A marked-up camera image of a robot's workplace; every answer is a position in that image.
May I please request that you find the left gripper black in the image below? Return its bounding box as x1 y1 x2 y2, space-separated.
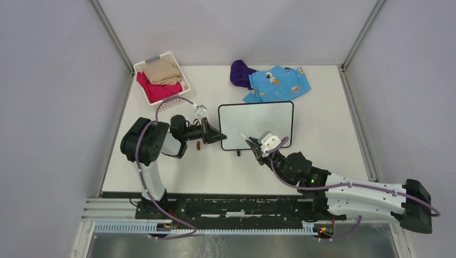
182 117 227 145

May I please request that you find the whiteboard with black frame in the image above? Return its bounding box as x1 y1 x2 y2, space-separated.
218 101 294 151

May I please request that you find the marker pen white barrel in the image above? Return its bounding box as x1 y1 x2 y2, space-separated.
239 133 251 141

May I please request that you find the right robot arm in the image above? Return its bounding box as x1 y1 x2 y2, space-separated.
243 132 441 234

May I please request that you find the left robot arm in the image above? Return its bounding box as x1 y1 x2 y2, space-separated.
120 114 227 219

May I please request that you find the blue patterned cloth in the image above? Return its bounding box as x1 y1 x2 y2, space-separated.
243 66 311 103

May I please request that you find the purple cloth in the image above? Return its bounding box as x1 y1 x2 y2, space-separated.
230 60 257 90

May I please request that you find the pink cloth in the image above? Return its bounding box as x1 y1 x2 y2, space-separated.
137 72 182 103

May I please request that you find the beige folded cloth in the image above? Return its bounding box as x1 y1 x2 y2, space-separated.
143 60 182 85

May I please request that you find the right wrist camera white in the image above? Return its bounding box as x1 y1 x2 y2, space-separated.
258 131 282 156

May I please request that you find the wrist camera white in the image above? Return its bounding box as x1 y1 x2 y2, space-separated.
258 131 282 156
193 103 207 124

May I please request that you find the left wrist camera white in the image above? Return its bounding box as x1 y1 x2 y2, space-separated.
193 103 207 124

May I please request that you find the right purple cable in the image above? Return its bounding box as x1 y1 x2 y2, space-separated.
265 137 441 241

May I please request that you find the purple cable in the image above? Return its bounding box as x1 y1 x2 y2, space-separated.
265 137 441 241
133 96 200 241

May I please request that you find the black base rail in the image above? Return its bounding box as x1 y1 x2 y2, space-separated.
135 193 347 230

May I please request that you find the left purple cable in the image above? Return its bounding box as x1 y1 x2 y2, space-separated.
133 96 200 241

